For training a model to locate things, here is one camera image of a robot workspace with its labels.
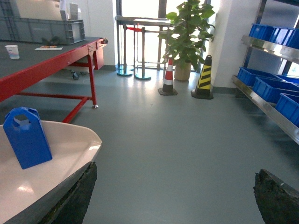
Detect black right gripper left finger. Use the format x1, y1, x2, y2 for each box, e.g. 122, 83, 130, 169
39, 162, 97, 224

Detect grey plastic crate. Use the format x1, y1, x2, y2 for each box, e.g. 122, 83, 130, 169
0, 0, 86, 45

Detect red white traffic cone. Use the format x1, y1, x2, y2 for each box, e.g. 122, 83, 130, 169
158, 58, 178, 96

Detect steel shelf rack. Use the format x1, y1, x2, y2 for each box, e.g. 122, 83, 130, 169
232, 0, 299, 143

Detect red metal table frame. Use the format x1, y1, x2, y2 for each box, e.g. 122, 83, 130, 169
0, 37, 107, 123

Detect green potted plant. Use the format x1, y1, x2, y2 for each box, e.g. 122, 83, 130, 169
158, 0, 215, 81

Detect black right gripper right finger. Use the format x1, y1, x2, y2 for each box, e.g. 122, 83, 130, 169
253, 169, 299, 224

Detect white paper cup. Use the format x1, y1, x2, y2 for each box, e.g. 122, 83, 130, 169
5, 45, 20, 60

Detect beige plastic scoop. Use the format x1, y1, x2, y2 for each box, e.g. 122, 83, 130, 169
0, 121, 102, 224

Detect yellow black traffic cone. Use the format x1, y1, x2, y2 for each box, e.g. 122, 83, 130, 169
191, 55, 214, 100

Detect blue plastic part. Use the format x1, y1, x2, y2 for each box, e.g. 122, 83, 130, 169
3, 107, 52, 169

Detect steel queue barrier stands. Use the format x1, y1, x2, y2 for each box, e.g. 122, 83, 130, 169
114, 15, 172, 81

